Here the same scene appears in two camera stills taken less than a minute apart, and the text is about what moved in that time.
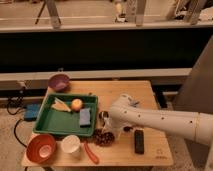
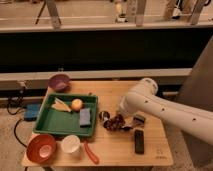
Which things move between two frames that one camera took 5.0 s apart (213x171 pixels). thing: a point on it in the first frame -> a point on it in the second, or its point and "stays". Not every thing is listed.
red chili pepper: x=91 y=154 stays
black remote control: x=139 y=141 stays
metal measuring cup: x=103 y=114 stays
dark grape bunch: x=102 y=138 -> x=116 y=123
